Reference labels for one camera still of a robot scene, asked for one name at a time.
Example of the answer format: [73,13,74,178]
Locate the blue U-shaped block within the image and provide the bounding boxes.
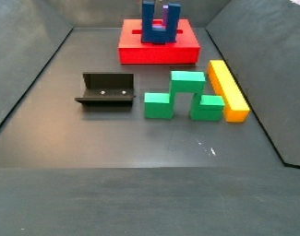
[141,1,181,44]

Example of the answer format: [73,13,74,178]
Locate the green stepped arch block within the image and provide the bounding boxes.
[144,71,225,122]

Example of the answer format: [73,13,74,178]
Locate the red base board with slots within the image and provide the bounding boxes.
[118,19,200,65]

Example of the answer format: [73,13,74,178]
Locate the yellow long bar block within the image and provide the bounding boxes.
[208,60,251,123]

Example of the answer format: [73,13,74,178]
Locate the black angled fixture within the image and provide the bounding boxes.
[74,72,134,105]

